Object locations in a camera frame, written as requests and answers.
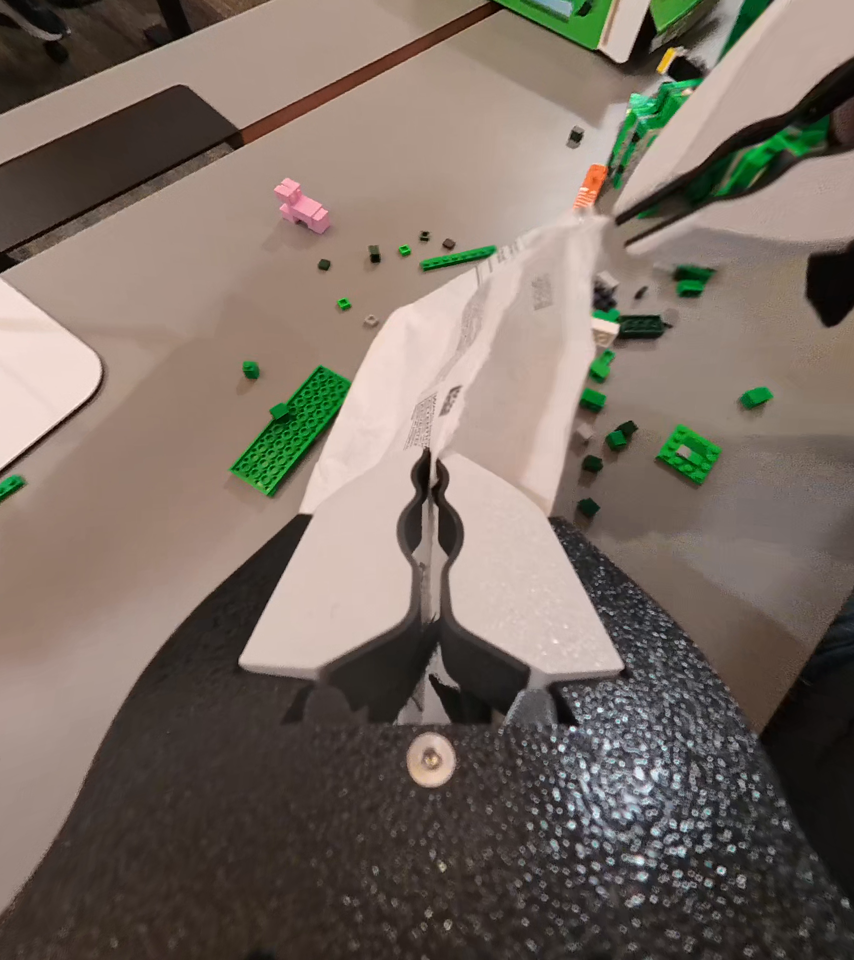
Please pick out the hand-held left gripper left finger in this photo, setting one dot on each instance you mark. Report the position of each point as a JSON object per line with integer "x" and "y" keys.
{"x": 329, "y": 592}

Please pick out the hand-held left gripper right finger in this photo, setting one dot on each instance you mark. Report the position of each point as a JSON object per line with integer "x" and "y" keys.
{"x": 532, "y": 592}

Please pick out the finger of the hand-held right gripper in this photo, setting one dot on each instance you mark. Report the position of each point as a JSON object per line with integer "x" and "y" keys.
{"x": 756, "y": 67}
{"x": 809, "y": 202}

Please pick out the white paper bag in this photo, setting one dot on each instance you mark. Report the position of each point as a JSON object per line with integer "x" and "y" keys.
{"x": 517, "y": 360}

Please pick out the pink pig figure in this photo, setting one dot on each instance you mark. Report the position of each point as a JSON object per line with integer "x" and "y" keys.
{"x": 303, "y": 206}

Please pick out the grey adjoining desk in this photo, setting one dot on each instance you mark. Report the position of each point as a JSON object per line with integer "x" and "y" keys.
{"x": 322, "y": 45}

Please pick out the black desk pad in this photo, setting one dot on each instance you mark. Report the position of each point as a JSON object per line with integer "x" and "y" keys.
{"x": 82, "y": 172}

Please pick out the green brick model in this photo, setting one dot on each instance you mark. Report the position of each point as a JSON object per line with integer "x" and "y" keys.
{"x": 644, "y": 120}

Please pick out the green slope brick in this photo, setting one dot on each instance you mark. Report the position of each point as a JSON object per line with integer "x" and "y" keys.
{"x": 756, "y": 397}

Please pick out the large green studded plate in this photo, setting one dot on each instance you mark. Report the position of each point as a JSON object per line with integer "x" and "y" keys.
{"x": 292, "y": 435}

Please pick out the grey small brick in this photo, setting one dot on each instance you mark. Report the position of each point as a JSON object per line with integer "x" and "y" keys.
{"x": 584, "y": 432}

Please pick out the green toy box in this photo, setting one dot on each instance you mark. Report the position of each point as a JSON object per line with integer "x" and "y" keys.
{"x": 569, "y": 15}

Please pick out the orange brick separator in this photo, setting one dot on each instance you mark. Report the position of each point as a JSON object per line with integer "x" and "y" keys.
{"x": 592, "y": 187}

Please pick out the white studded brick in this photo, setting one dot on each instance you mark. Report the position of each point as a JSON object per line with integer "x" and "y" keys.
{"x": 604, "y": 330}

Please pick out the person's leg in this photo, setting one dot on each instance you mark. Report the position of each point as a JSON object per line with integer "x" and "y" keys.
{"x": 846, "y": 712}

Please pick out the white booklet stand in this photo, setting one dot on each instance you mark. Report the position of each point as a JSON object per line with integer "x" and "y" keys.
{"x": 22, "y": 360}

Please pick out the green square frame plate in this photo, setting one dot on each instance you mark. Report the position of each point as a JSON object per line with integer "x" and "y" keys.
{"x": 670, "y": 454}

